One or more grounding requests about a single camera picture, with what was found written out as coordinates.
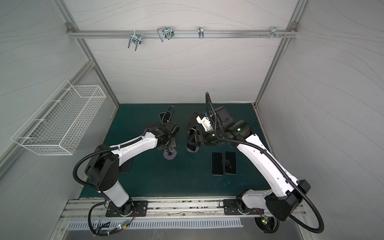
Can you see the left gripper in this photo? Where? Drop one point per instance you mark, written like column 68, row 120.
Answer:
column 174, row 143

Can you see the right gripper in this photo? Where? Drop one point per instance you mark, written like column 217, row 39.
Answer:
column 199, row 138

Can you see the purple phone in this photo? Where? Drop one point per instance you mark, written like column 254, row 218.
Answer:
column 193, row 123
column 217, row 164

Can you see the purple round stand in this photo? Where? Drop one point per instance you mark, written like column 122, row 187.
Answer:
column 170, row 153
column 193, row 151

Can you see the white edged phone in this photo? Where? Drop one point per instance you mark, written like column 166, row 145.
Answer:
column 230, row 163

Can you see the teal edged phone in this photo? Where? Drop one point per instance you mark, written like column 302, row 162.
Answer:
column 125, row 167

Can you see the black folding phone stand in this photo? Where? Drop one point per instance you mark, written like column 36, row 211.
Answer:
column 152, row 125

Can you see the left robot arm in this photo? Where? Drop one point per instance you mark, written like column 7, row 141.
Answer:
column 100, row 169

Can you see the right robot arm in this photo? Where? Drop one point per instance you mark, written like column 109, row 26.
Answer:
column 215, row 127

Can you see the black back-left phone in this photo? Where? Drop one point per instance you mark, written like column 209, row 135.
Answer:
column 165, row 117

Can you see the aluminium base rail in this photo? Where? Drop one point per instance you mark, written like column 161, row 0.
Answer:
column 160, row 208

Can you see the white wire basket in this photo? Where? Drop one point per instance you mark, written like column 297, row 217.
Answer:
column 57, row 127

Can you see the aluminium cross rail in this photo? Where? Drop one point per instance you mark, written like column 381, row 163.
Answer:
column 185, row 34

